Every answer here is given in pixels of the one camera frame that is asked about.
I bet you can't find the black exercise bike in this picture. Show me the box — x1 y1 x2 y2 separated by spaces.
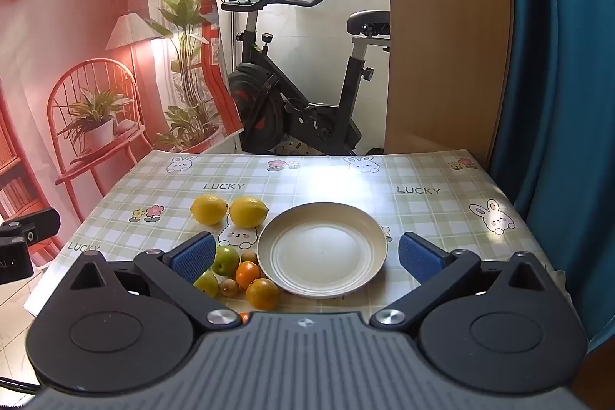
214 0 391 156

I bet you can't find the cream round plate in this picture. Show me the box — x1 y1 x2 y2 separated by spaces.
257 203 389 299

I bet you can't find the green apple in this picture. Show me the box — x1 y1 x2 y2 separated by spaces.
193 270 221 298
211 245 241 276

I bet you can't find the orange mandarin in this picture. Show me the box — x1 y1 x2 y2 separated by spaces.
236 261 261 289

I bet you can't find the dull greenish orange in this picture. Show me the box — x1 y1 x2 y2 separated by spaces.
246 278 281 311

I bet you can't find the teal curtain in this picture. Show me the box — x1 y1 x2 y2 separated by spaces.
490 0 615 353

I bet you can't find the yellow lemon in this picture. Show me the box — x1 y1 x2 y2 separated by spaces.
190 195 229 226
229 196 270 228

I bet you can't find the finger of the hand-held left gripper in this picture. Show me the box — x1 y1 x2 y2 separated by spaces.
0 208 61 246

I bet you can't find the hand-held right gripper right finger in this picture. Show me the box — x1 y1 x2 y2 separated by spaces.
370 232 551 329

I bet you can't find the black cable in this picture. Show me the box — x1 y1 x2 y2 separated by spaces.
0 374 40 397

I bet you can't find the wooden cabinet panel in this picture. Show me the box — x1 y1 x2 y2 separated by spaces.
384 0 515 171

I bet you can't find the pink printed wall backdrop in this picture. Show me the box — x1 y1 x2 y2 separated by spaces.
0 0 243 276

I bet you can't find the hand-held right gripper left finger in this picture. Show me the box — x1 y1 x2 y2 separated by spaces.
65 232 243 333

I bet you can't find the green checked bunny tablecloth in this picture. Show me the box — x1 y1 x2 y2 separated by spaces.
24 149 572 329

